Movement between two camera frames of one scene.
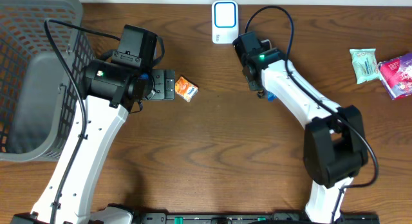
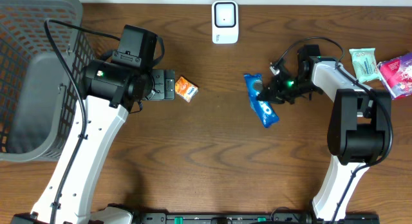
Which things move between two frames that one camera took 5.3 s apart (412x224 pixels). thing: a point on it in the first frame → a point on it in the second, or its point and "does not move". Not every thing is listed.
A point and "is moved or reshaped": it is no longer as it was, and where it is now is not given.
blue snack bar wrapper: x=271 y=96 is moved or reshaped
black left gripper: x=164 y=84 does not move
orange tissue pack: x=185 y=89 does not move
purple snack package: x=396 y=76 does not move
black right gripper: x=254 y=85 → x=278 y=89
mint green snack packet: x=365 y=64 does not move
